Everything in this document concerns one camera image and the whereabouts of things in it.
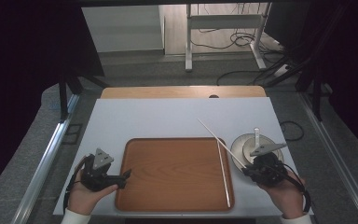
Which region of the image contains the white metal desk frame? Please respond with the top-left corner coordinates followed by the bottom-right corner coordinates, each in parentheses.
top-left (184, 2), bottom-right (273, 73)

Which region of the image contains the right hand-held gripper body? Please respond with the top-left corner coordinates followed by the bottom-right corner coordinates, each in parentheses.
top-left (249, 142), bottom-right (289, 188)

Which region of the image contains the white power strip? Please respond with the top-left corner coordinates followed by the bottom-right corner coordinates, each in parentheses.
top-left (273, 63), bottom-right (291, 77)

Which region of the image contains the aluminium rail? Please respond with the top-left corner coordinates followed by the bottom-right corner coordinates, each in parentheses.
top-left (299, 92), bottom-right (358, 224)
top-left (10, 92), bottom-right (82, 224)

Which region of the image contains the white table cover sheet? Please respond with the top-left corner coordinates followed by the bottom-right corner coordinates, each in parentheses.
top-left (52, 96), bottom-right (314, 217)

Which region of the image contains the white plate with dark rim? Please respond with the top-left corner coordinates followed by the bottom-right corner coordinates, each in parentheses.
top-left (229, 133), bottom-right (285, 173)

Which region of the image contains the right hand-held gripper black cable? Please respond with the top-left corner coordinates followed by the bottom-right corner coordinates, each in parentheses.
top-left (279, 162), bottom-right (312, 214)

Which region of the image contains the black curtain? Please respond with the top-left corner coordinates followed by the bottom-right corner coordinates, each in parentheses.
top-left (0, 0), bottom-right (105, 202)
top-left (264, 0), bottom-right (358, 158)

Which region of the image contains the black metal stand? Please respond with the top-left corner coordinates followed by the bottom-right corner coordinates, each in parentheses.
top-left (58, 68), bottom-right (110, 123)
top-left (294, 59), bottom-right (334, 123)

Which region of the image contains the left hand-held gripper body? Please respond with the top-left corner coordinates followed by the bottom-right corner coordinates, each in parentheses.
top-left (80, 147), bottom-right (128, 192)

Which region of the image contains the hand-held gripper black cable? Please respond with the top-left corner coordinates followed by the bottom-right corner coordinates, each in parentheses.
top-left (279, 162), bottom-right (312, 214)
top-left (62, 155), bottom-right (90, 213)

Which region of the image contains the brown wooden tray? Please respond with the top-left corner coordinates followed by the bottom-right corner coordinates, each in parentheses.
top-left (114, 136), bottom-right (236, 214)

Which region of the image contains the white panel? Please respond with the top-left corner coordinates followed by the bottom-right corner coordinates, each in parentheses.
top-left (81, 5), bottom-right (165, 53)

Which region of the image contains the long black floor cable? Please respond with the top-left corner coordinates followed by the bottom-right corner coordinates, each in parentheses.
top-left (215, 68), bottom-right (264, 87)

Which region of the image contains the tangle of black floor cables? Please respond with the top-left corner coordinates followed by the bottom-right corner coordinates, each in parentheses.
top-left (189, 28), bottom-right (285, 54)

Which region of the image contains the person's left hand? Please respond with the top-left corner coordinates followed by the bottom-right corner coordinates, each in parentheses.
top-left (67, 170), bottom-right (119, 217)

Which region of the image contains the left hand-held gripper black cable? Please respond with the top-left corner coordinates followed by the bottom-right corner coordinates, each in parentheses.
top-left (62, 155), bottom-right (90, 213)

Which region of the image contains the looped black floor cable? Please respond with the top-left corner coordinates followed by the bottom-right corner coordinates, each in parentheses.
top-left (280, 119), bottom-right (305, 142)

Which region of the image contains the white bowl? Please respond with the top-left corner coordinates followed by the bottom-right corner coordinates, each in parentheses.
top-left (241, 135), bottom-right (274, 164)

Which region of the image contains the person's right hand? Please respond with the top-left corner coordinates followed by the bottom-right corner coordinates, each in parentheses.
top-left (258, 173), bottom-right (308, 220)

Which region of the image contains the black square floor frame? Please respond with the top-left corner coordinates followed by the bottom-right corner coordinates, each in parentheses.
top-left (62, 123), bottom-right (84, 146)

